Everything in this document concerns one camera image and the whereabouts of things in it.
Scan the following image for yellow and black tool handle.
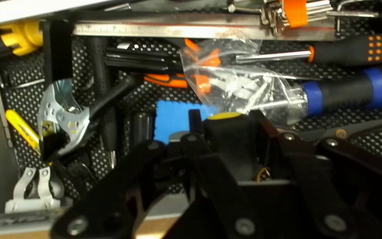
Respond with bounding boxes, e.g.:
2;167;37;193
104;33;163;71
0;20;44;62

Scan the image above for silver hex key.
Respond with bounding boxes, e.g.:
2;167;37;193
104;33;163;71
326;0;381;31

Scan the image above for hex key set orange holder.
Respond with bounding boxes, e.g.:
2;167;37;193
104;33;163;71
260;0;334;35

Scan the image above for black rectangular block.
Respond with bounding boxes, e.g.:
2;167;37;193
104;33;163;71
43;20;74;84

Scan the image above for blue foam piece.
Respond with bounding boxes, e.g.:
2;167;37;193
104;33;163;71
154;100;219;145

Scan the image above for black handled screwdriver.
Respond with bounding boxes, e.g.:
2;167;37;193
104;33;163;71
86;37;118;170

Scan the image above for screwdriver black handle blue bands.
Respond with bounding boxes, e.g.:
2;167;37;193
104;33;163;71
249;65;382;117

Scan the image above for silver pliers with black handles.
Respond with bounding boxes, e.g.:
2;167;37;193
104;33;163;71
37;76;139;164

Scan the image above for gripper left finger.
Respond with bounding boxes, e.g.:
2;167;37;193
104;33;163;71
50;109;258;239

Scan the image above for screwdriver black handle orange dots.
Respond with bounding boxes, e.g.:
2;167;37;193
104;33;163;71
235;33;382;66

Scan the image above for black screwdriver with yellow cap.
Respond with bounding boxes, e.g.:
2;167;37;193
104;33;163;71
204;112;272;182

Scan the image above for dark grey hand tool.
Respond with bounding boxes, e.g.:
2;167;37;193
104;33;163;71
294;116;382;141

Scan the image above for black cylinder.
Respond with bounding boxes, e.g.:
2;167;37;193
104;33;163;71
129;112;156;150

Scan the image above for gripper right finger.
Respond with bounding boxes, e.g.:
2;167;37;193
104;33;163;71
249;111;382;239

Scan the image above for black hex key set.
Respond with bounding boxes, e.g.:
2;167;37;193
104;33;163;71
103;46;184;74

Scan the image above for silver metal clamp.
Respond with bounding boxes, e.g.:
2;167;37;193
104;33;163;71
5;167;66;213

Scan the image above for steel ruler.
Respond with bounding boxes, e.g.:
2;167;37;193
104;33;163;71
73;13;338;41

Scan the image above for yellow utility knife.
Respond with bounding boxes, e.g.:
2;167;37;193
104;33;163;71
5;109;42;155

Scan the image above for orange and black tool handle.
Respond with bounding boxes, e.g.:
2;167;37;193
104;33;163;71
143;73;189;89

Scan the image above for clear plastic bag of screws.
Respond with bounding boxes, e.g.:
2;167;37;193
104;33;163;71
179;38;308;126

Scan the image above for black mesh drawer liner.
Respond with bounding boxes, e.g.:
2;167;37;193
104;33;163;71
0;30;382;199

